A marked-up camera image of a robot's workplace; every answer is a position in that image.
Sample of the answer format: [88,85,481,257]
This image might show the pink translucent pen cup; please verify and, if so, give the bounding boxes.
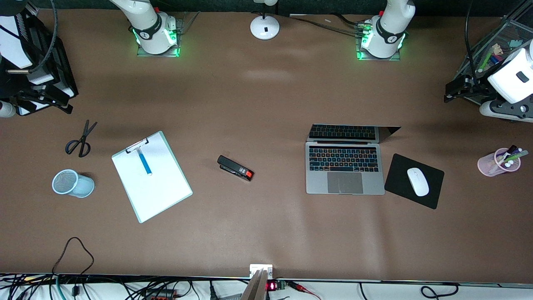
[478,148,521,177]

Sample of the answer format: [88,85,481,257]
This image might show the grey wire mesh tray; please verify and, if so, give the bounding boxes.
[454,17,533,105]

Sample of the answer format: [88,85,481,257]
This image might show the black stapler red end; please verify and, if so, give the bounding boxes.
[217,155,254,182]

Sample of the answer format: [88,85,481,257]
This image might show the light green clipboard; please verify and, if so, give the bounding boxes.
[111,130,193,224]

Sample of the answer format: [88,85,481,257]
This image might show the white lamp base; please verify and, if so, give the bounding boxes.
[250,0,280,40]

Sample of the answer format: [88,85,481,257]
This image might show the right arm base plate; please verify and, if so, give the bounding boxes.
[137,17,184,58]

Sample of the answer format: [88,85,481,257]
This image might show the black marker in cup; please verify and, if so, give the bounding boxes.
[498,145,518,161]

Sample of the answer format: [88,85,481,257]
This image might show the camera mount post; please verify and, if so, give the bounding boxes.
[241,264,273,300]

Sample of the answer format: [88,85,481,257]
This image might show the silver laptop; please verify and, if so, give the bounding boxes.
[305,124,401,195]

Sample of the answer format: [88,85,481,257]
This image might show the black base cable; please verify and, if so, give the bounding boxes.
[287,14,367,36]

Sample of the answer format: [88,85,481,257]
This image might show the black document tray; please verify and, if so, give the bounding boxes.
[17,10,79,116]

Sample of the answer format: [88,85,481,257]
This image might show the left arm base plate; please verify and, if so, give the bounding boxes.
[356,23,401,62]

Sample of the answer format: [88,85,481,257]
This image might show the black looped cable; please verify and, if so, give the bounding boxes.
[52,237,95,278]

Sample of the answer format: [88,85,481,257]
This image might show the white paper sheet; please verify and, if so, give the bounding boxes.
[112,133,192,221]

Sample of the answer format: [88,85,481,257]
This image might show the green marker in cup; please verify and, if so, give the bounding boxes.
[501,150,529,164]

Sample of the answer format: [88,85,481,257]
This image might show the black blue scissors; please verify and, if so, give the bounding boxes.
[65,120,98,158]

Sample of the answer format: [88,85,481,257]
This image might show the white computer mouse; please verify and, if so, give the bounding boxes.
[407,167,430,197]

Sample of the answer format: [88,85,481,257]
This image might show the black mouse pad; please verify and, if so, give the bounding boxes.
[384,153,445,210]

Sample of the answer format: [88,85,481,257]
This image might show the black coiled cable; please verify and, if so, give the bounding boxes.
[421,283,458,299]

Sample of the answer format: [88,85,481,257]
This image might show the light blue mesh cup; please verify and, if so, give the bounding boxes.
[52,169,95,198]

